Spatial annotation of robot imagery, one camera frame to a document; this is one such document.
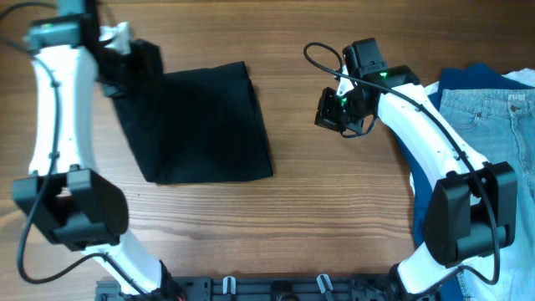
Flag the black shorts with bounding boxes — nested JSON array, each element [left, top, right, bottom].
[[113, 61, 273, 185]]

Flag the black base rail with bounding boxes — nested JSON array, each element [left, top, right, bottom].
[[94, 273, 402, 301]]

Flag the light blue jeans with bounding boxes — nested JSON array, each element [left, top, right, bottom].
[[440, 89, 534, 300]]

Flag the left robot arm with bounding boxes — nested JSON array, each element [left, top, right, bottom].
[[13, 11, 184, 300]]

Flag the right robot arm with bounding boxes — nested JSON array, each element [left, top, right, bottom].
[[316, 66, 517, 300]]

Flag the blue shirt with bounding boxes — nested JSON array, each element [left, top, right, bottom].
[[392, 62, 532, 301]]

